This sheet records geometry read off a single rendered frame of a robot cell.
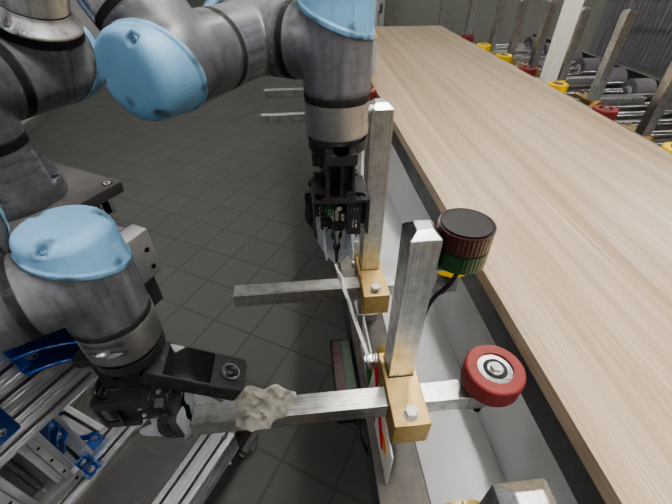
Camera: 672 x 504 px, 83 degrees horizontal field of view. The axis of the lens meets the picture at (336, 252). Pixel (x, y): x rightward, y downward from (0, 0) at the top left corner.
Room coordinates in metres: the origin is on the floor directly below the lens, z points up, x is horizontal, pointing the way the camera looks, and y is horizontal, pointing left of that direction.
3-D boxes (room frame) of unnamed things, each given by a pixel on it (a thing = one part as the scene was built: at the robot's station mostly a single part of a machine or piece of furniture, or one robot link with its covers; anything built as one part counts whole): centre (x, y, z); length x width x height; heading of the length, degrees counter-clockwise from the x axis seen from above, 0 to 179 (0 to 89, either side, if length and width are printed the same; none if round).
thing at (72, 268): (0.25, 0.23, 1.12); 0.09 x 0.08 x 0.11; 125
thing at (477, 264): (0.33, -0.14, 1.09); 0.06 x 0.06 x 0.02
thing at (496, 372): (0.30, -0.22, 0.85); 0.08 x 0.08 x 0.11
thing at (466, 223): (0.33, -0.14, 1.02); 0.06 x 0.06 x 0.22; 6
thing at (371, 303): (0.55, -0.07, 0.83); 0.13 x 0.06 x 0.05; 6
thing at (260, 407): (0.26, 0.10, 0.87); 0.09 x 0.07 x 0.02; 96
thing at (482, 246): (0.33, -0.14, 1.11); 0.06 x 0.06 x 0.02
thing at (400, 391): (0.30, -0.10, 0.84); 0.13 x 0.06 x 0.05; 6
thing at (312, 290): (0.53, -0.02, 0.82); 0.43 x 0.03 x 0.04; 96
